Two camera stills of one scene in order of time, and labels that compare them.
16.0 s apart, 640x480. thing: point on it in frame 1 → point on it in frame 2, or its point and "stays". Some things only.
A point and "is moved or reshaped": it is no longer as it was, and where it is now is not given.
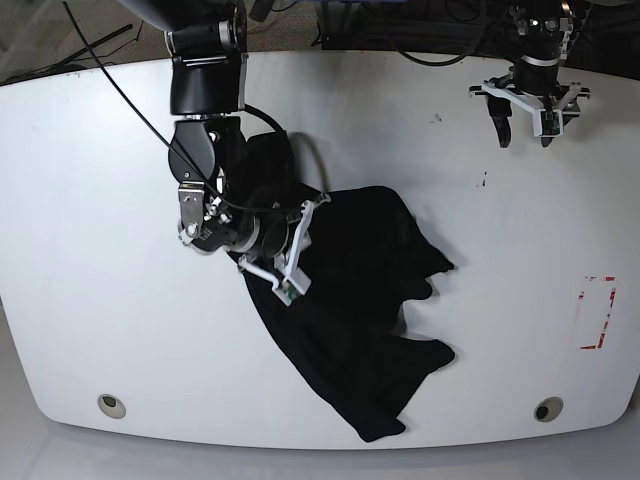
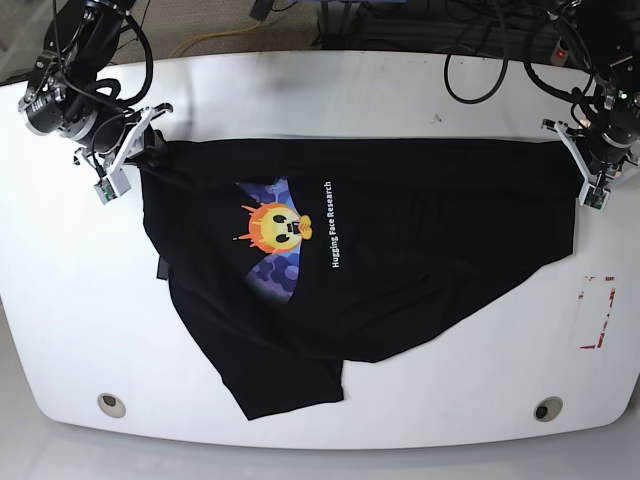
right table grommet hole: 548,409 stays
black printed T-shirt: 367,260 is moved or reshaped
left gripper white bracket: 293,274 → 113,160
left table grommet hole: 111,406 stays
